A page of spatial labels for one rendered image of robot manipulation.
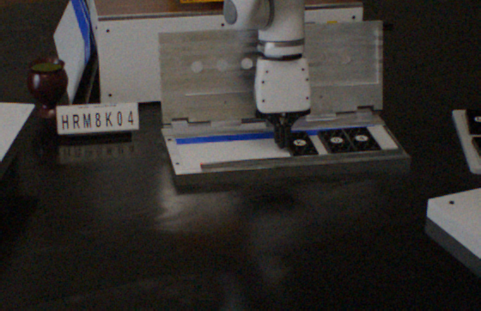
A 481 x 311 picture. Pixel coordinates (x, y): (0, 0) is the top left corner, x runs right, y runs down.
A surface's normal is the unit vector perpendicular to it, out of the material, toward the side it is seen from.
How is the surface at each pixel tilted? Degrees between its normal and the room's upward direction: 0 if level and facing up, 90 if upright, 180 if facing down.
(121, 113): 65
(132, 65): 90
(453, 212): 0
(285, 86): 78
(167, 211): 0
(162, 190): 0
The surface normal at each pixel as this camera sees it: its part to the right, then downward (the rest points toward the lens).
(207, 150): 0.00, -0.88
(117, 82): 0.15, 0.46
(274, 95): 0.14, 0.25
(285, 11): 0.40, 0.26
